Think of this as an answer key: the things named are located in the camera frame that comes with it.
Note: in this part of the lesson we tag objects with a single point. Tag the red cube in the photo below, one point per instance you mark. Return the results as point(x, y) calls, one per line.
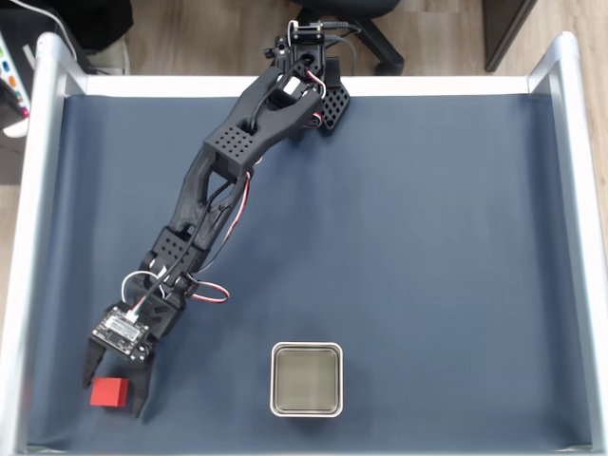
point(110, 393)

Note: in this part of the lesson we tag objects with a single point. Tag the white device with coloured buttons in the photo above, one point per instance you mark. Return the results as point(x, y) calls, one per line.
point(12, 90)

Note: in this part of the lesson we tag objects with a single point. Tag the dark blue mat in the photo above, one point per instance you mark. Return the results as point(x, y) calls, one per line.
point(427, 261)

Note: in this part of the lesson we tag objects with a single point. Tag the dark cabinet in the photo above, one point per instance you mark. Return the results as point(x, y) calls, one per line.
point(506, 28)

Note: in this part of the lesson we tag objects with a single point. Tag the black camera circuit board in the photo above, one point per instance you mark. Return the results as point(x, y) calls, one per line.
point(122, 331)

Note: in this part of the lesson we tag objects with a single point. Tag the black bag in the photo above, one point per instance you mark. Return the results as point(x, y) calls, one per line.
point(95, 19)

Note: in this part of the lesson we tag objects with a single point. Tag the white box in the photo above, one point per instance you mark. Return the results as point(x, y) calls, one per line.
point(111, 59)

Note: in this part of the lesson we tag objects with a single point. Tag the white metal table frame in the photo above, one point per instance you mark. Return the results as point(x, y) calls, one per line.
point(28, 214)

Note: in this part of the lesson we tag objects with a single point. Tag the black office chair base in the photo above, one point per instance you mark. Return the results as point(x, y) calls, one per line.
point(385, 45)

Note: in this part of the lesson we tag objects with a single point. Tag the square metal container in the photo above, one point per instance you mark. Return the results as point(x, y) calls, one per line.
point(307, 380)

